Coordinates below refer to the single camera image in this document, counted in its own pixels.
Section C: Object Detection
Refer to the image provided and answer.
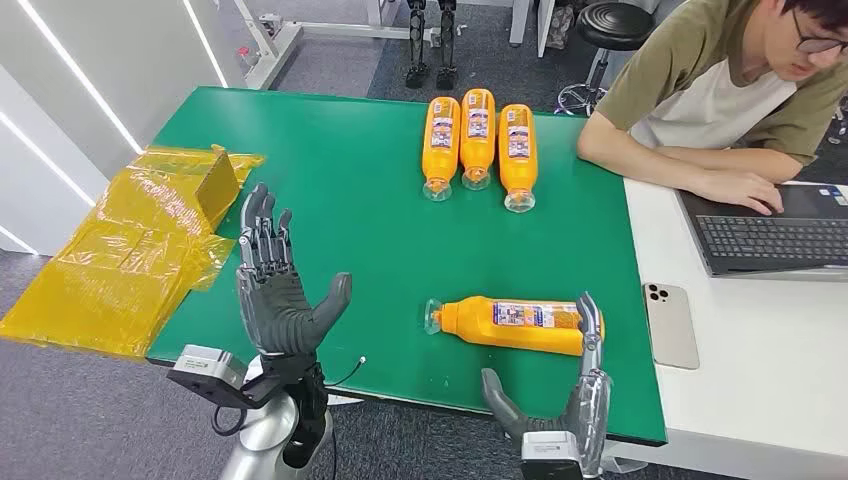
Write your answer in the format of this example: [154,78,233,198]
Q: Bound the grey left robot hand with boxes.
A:
[235,183,354,362]

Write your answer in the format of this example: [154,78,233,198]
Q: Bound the person's right hand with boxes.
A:
[692,168,786,217]

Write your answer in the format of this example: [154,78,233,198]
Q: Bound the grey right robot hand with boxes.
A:
[481,292,614,478]

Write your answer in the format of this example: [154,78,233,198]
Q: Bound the orange bottle with clear cap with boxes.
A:
[421,96,462,203]
[423,295,605,358]
[497,103,538,215]
[459,87,497,192]

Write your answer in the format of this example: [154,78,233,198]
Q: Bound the dark grey laptop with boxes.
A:
[675,182,848,283]

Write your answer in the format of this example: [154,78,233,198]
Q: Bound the person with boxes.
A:
[576,0,848,217]

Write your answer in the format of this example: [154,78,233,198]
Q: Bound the beige smartphone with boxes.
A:
[642,282,701,371]

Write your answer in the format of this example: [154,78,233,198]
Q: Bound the green table mat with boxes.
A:
[145,86,669,446]

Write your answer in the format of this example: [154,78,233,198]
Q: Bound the yellow plastic wrapped boxes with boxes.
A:
[0,144,266,362]

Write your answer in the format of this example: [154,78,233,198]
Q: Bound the black round stool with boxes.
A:
[555,1,657,118]

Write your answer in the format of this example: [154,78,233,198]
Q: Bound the white desk leg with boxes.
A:
[508,0,554,60]

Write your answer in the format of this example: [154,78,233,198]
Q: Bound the black robot leg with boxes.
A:
[435,0,460,92]
[405,0,431,91]

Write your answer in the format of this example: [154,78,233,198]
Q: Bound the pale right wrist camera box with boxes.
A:
[521,430,585,480]

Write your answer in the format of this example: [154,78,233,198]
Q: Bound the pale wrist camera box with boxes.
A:
[521,430,585,480]
[166,344,250,409]

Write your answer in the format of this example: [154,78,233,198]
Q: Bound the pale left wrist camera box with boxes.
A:
[166,344,250,409]

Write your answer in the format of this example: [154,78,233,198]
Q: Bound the thin black cable with plug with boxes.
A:
[324,356,369,390]

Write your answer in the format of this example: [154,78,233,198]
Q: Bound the black looped cable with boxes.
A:
[210,404,250,439]

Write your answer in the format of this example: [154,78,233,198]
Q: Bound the white metal stand frame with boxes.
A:
[231,0,442,91]

